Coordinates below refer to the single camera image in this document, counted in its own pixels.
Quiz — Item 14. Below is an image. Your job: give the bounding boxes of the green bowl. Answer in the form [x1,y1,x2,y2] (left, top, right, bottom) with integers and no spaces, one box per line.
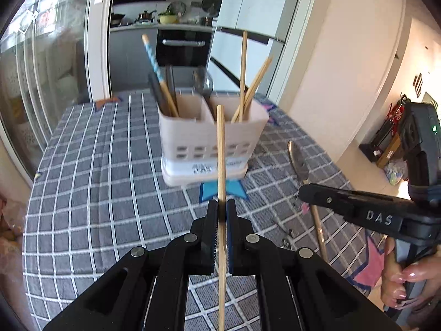
[158,11,179,25]

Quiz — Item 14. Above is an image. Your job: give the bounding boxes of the person's right hand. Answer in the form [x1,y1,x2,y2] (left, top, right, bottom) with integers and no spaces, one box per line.
[381,236,441,310]

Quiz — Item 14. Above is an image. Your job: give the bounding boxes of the black built-in oven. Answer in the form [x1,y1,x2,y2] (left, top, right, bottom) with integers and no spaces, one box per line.
[156,29,214,68]

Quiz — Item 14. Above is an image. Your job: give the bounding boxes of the blue patterned wooden chopstick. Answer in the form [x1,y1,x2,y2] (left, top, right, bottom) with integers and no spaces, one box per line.
[142,34,180,118]

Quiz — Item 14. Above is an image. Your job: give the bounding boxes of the dark wall decoration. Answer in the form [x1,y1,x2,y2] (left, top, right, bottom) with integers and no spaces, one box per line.
[412,72,427,99]

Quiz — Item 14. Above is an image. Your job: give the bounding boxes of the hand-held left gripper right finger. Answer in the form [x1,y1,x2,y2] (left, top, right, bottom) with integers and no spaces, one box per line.
[225,199,402,331]

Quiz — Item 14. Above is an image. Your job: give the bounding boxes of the grey checked tablecloth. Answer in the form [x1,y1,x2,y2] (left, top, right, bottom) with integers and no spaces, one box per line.
[22,91,386,331]

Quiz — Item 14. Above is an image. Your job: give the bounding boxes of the black box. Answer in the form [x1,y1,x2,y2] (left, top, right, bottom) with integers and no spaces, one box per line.
[360,124,405,168]

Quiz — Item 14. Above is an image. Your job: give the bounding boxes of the black-handled utensil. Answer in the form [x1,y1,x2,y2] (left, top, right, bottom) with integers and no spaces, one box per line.
[165,65,179,111]

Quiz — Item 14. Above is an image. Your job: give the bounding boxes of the large dark-handled metal spoon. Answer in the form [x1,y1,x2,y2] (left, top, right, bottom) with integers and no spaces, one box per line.
[192,66,215,99]

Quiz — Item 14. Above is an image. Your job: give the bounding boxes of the beige plastic utensil holder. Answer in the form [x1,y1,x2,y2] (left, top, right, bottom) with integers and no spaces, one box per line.
[158,91,270,187]

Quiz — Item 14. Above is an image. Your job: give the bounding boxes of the crumpled plastic bag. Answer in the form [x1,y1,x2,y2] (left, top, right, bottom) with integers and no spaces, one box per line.
[384,160,409,187]

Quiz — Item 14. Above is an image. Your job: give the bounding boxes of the dark utensil handles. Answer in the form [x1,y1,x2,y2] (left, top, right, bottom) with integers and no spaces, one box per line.
[147,72,173,116]

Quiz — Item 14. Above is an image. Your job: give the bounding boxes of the red decoration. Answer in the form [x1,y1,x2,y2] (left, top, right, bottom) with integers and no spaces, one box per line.
[389,101,406,125]

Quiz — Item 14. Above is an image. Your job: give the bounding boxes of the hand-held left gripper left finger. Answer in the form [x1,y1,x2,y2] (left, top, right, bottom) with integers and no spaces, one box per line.
[43,200,219,331]

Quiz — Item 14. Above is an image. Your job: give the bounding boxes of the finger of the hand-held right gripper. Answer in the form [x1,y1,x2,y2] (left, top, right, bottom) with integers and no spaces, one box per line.
[298,183,361,218]

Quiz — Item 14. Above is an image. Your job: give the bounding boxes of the glass sliding door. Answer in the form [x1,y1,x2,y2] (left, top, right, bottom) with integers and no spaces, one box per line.
[0,0,116,183]

